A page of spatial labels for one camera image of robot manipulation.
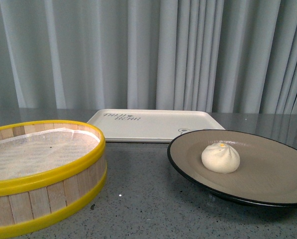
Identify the beige plate with black rim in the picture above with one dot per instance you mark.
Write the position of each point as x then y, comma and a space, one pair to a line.
267, 175

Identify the white rectangular tray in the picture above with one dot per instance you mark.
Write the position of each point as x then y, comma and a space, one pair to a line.
158, 126

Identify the white steamed bun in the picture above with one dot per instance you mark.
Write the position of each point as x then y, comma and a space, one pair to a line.
220, 158

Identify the white steamer cloth liner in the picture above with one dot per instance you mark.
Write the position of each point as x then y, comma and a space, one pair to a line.
37, 152

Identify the yellow rimmed bamboo steamer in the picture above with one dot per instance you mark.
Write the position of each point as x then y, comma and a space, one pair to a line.
31, 203

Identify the grey curtain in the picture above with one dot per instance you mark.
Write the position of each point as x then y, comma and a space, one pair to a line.
223, 56

